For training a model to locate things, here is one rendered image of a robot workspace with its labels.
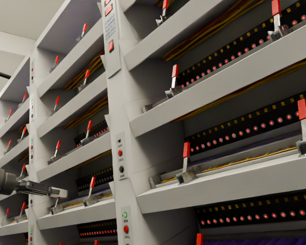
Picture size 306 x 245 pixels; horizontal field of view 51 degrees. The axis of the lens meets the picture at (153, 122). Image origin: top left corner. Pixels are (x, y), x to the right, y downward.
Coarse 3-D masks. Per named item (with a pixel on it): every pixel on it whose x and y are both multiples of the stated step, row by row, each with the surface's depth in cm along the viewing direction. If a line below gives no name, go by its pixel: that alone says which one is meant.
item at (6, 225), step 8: (8, 216) 186; (16, 216) 171; (24, 216) 151; (0, 224) 182; (8, 224) 169; (16, 224) 148; (24, 224) 139; (0, 232) 170; (8, 232) 159; (16, 232) 150
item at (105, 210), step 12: (72, 192) 141; (84, 192) 135; (48, 204) 133; (96, 204) 94; (108, 204) 86; (36, 216) 128; (48, 216) 118; (60, 216) 111; (72, 216) 104; (84, 216) 98; (96, 216) 92; (108, 216) 88
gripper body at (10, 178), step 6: (6, 174) 109; (12, 174) 111; (6, 180) 107; (12, 180) 108; (6, 186) 107; (12, 186) 108; (18, 186) 109; (24, 186) 110; (0, 192) 108; (6, 192) 108
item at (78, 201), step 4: (100, 192) 103; (104, 192) 101; (108, 192) 100; (100, 196) 104; (104, 196) 99; (108, 196) 100; (72, 200) 119; (76, 200) 116; (80, 200) 114; (64, 204) 124; (68, 204) 121; (72, 204) 117; (76, 204) 113; (64, 208) 125
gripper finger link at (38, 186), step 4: (28, 180) 109; (32, 184) 111; (36, 184) 112; (40, 184) 113; (44, 184) 114; (28, 188) 110; (32, 188) 110; (36, 188) 111; (40, 188) 112; (44, 188) 113; (48, 188) 114; (48, 192) 115
